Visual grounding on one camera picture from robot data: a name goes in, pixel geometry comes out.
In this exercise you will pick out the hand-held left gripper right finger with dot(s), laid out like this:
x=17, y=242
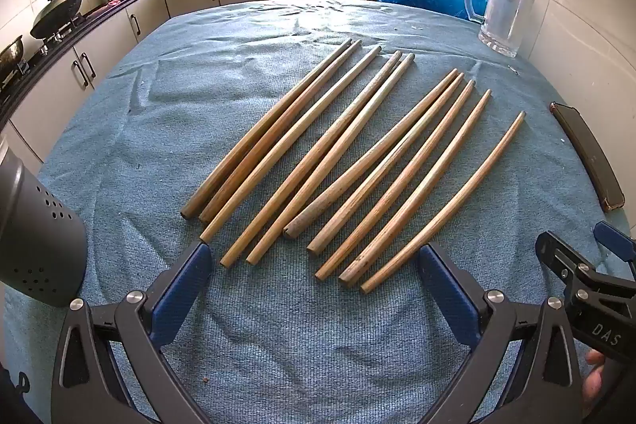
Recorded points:
x=447, y=290

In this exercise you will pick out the clear glass mug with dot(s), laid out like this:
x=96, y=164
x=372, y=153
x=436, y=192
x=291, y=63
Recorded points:
x=507, y=11

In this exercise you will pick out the black wok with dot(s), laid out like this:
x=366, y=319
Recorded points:
x=54, y=9

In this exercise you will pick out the blue towel table cover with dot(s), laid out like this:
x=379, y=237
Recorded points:
x=198, y=106

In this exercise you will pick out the metal cooking pot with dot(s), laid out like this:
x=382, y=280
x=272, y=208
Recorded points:
x=10, y=54

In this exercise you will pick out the phone in black case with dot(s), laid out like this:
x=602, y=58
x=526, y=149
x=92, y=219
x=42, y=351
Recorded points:
x=586, y=156

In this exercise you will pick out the black gas stove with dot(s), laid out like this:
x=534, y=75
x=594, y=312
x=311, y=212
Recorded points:
x=62, y=31

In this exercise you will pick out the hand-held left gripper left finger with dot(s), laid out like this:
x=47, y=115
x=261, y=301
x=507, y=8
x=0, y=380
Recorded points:
x=184, y=290

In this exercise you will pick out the dark grey perforated utensil holder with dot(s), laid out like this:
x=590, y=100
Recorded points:
x=39, y=230

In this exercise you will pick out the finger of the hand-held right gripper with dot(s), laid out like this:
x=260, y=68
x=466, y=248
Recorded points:
x=559, y=252
x=613, y=237

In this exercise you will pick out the bunch of wooden chopsticks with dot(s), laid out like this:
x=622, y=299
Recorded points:
x=318, y=207

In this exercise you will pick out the person's right hand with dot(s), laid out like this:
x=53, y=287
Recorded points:
x=594, y=382

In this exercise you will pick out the small metal clip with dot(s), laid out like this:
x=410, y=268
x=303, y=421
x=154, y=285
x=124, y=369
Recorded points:
x=513, y=69

